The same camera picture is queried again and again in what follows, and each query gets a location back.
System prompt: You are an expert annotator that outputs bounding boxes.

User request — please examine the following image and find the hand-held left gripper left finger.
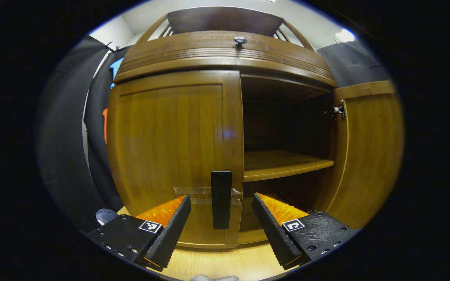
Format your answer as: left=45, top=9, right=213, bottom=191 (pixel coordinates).
left=86, top=194, right=192, bottom=272

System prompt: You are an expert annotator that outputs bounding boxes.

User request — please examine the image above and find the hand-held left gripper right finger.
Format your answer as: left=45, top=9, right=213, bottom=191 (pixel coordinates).
left=252, top=192, right=360, bottom=270

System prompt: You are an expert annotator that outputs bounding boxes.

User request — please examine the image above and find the wooden cabinet door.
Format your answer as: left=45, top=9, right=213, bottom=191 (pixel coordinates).
left=107, top=70, right=245, bottom=249
left=313, top=81, right=404, bottom=230

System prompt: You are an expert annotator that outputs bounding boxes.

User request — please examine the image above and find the wooden double-door shoe cabinet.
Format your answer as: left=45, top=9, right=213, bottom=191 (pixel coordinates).
left=107, top=6, right=366, bottom=246

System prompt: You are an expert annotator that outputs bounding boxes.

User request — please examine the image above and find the wooden inner cabinet shelf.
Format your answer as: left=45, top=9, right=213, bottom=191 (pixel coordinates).
left=243, top=150, right=335, bottom=182

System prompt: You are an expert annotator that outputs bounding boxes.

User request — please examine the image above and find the penguin plush toy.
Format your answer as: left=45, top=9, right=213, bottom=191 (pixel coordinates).
left=95, top=208, right=119, bottom=226

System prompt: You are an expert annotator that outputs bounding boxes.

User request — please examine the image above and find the black backdrop cloth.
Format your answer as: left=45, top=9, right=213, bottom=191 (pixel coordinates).
left=36, top=35, right=391, bottom=233

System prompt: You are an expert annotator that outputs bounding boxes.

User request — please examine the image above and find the wooden drawer with black knob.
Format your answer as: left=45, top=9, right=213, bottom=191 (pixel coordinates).
left=115, top=30, right=337, bottom=87

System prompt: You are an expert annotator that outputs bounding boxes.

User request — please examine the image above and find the small ceiling light panel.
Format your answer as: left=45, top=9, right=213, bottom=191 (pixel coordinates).
left=334, top=28, right=356, bottom=43

